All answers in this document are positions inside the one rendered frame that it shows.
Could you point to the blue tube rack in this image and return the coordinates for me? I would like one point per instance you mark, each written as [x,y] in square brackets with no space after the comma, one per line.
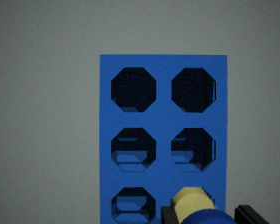
[149,128]

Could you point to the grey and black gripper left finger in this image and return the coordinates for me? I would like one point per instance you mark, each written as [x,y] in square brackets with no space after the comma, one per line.
[168,215]

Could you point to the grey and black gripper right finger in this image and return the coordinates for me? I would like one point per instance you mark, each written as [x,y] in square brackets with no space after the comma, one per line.
[245,214]

